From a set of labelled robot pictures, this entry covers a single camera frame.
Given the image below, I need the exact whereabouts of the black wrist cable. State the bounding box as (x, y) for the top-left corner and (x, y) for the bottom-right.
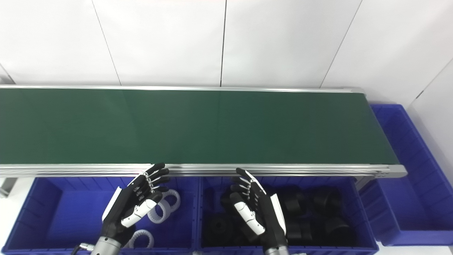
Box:
(71, 243), (95, 255)

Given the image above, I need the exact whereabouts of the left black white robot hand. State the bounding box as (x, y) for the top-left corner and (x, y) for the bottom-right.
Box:
(100, 163), (170, 238)

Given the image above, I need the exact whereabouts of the black cylindrical gear part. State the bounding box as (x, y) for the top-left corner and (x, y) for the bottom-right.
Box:
(281, 189), (310, 215)
(286, 222), (312, 245)
(311, 187), (342, 215)
(203, 216), (236, 247)
(219, 191), (236, 213)
(324, 217), (354, 245)

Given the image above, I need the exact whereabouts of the white toothed ring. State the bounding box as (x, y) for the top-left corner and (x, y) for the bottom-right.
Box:
(147, 198), (171, 224)
(161, 189), (181, 213)
(124, 229), (155, 249)

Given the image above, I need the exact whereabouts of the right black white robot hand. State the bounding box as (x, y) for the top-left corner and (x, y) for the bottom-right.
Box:
(229, 168), (287, 248)

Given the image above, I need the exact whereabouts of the green conveyor belt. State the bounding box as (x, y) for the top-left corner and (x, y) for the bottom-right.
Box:
(0, 84), (407, 197)
(0, 88), (400, 165)

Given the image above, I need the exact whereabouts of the blue plastic bin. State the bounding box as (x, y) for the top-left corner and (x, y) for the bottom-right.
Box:
(359, 103), (453, 247)
(2, 176), (199, 255)
(195, 176), (379, 255)

